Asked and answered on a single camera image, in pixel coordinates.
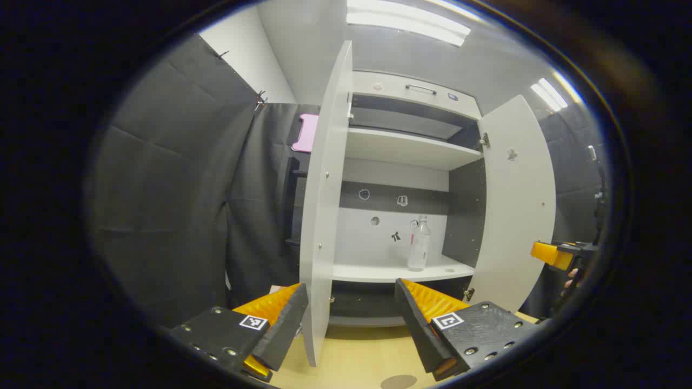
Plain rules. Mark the white cabinet shelf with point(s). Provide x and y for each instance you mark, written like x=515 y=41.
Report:
x=378 y=270
x=400 y=148

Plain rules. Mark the long ceiling light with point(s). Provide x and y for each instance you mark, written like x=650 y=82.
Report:
x=405 y=21

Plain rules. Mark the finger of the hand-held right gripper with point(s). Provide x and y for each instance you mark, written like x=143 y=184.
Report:
x=549 y=253

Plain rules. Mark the white cabinet door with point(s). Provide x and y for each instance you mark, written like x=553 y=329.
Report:
x=513 y=216
x=324 y=216

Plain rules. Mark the white cabinet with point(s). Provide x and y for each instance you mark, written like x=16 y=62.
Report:
x=378 y=237

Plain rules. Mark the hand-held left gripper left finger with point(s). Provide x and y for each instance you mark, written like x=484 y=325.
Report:
x=284 y=329

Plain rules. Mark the clear plastic bottle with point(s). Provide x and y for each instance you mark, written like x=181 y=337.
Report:
x=419 y=246

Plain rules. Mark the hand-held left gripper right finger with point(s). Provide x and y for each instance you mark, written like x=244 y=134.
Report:
x=419 y=324

